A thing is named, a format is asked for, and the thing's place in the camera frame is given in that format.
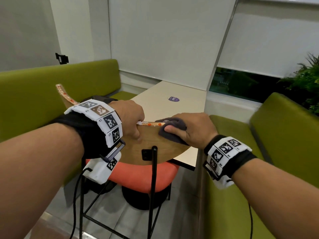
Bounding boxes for dark window pane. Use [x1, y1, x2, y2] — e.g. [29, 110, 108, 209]
[209, 67, 282, 104]

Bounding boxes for black wall bracket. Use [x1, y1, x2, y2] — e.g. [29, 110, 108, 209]
[55, 53, 69, 65]

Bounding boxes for black round table base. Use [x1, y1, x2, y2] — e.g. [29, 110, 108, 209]
[122, 185, 170, 211]

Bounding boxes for wooden chair with orange seat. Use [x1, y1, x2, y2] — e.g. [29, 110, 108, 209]
[55, 84, 191, 239]

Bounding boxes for person's right hand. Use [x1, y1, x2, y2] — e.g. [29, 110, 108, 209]
[163, 112, 219, 150]

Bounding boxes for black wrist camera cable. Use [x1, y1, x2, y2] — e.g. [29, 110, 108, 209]
[69, 168, 93, 239]
[248, 202, 254, 239]

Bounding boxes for white roller blind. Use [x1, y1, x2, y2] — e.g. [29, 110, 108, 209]
[108, 0, 237, 91]
[218, 0, 319, 79]

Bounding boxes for person's right forearm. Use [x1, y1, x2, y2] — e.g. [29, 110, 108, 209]
[232, 158, 319, 239]

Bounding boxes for green leafy plant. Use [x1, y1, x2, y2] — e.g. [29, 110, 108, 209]
[279, 53, 319, 116]

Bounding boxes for white table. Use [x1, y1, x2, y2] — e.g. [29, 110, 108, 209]
[131, 81, 207, 171]

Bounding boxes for dark grey cleaning cloth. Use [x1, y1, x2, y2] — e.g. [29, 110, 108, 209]
[155, 118, 190, 146]

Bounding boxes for person's left hand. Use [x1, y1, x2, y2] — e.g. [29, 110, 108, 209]
[108, 100, 146, 142]

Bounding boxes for green upholstered bench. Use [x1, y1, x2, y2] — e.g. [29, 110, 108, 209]
[203, 92, 319, 239]
[0, 59, 138, 187]

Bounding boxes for person's left forearm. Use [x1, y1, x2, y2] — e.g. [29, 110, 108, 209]
[0, 123, 85, 239]

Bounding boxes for white tag wrist band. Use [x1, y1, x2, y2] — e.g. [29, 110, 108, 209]
[49, 99, 124, 160]
[204, 134, 257, 181]

